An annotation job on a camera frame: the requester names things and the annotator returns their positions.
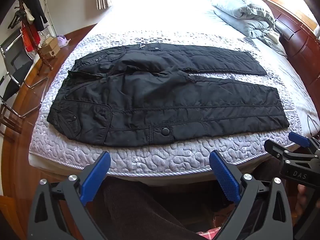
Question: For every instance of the black metal chair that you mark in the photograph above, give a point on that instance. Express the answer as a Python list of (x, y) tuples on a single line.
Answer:
[(15, 65)]

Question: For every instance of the purple plastic object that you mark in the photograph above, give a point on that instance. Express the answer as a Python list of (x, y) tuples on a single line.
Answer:
[(62, 40)]

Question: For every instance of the wooden coat rack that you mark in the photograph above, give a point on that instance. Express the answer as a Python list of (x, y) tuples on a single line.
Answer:
[(40, 52)]

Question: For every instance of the red hanging garment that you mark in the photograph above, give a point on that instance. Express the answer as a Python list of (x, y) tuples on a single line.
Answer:
[(29, 38)]

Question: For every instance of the person's right hand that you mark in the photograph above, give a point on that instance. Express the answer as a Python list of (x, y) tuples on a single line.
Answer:
[(303, 193)]

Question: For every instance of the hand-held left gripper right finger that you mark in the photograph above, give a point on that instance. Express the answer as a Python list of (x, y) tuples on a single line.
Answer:
[(225, 177)]

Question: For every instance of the black hanging garment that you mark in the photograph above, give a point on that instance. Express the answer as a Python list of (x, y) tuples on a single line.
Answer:
[(35, 7)]

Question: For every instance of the pink plaid cloth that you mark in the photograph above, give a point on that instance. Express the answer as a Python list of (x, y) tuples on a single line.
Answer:
[(211, 233)]

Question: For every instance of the grey duvet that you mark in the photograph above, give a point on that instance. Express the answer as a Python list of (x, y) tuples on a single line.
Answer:
[(247, 12)]

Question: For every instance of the black pants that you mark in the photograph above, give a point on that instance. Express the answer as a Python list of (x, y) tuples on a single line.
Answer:
[(160, 100)]

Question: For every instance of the cardboard box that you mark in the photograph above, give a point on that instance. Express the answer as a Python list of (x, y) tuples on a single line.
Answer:
[(50, 48)]

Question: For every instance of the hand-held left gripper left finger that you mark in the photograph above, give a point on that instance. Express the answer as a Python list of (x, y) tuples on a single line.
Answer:
[(96, 177)]

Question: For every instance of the wooden headboard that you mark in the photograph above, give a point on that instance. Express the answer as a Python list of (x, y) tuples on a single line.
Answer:
[(297, 37)]

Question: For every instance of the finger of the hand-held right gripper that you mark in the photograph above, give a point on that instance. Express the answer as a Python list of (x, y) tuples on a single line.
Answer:
[(287, 150), (298, 139)]

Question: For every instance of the white drying rack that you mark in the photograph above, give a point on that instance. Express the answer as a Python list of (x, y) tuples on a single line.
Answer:
[(48, 30)]

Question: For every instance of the grey quilted mattress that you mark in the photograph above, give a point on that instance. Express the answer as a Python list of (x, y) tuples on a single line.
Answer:
[(175, 155)]

